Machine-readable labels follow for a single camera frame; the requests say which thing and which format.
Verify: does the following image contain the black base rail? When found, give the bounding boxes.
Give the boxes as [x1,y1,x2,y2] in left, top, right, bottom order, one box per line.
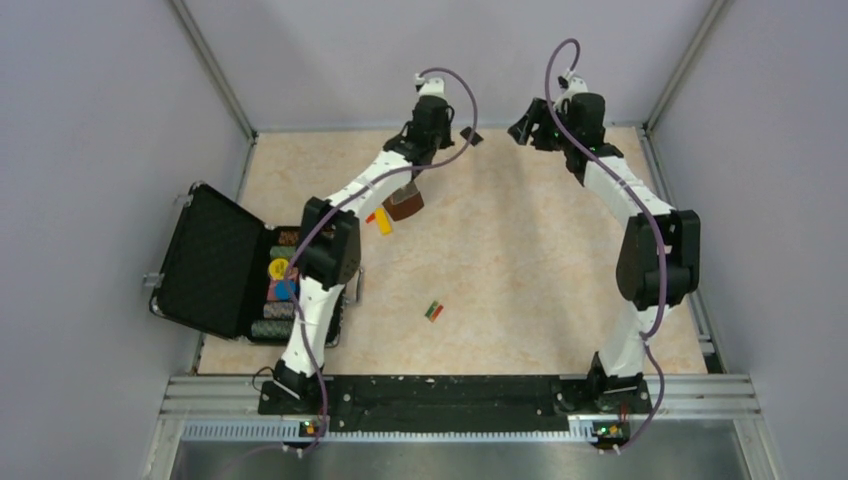
[258,375,652,434]

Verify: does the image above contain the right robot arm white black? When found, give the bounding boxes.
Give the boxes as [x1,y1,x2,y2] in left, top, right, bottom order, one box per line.
[508,73,701,412]

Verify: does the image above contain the blue poker chip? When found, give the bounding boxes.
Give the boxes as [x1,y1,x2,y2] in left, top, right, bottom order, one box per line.
[272,280,298,302]

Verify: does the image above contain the yellow poker chip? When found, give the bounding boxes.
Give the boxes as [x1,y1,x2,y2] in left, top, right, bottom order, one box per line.
[267,258,298,281]

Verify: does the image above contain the brown wooden metronome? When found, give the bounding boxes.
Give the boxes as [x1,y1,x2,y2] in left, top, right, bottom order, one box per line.
[383,181,425,222]

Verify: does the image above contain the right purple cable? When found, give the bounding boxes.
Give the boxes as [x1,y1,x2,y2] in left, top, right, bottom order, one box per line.
[544,38,669,457]

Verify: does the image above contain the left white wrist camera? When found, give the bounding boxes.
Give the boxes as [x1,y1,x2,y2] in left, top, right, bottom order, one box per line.
[414,75,446,100]

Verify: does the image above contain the black battery cover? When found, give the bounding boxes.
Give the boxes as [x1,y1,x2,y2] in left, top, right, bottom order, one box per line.
[459,126,484,147]

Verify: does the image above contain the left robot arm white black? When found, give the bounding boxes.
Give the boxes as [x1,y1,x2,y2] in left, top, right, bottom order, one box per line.
[273,77,453,414]

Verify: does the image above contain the green and red batteries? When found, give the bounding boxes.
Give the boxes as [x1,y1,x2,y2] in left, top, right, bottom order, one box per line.
[425,301,443,322]

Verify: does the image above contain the black poker chip case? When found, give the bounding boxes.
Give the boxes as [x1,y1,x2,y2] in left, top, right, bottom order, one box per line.
[143,182,366,349]

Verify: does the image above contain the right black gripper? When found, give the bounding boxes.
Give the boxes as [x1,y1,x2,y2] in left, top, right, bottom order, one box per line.
[508,99,577,154]

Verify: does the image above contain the yellow block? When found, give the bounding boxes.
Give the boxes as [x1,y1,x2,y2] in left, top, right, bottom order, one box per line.
[374,208,393,236]

